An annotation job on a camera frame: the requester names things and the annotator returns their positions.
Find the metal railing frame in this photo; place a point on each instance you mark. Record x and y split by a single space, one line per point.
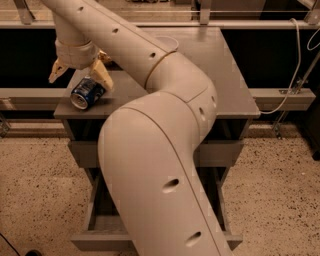
226 14

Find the open grey lower drawer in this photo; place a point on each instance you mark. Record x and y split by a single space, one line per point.
103 227

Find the white ceramic bowl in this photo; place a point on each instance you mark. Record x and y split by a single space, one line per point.
172 43

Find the grey drawer cabinet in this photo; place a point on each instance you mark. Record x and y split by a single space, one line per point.
208 49

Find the blue pepsi can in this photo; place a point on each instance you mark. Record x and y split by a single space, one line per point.
86 93

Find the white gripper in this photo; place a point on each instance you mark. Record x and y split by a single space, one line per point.
76 56

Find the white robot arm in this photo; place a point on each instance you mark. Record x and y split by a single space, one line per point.
146 147

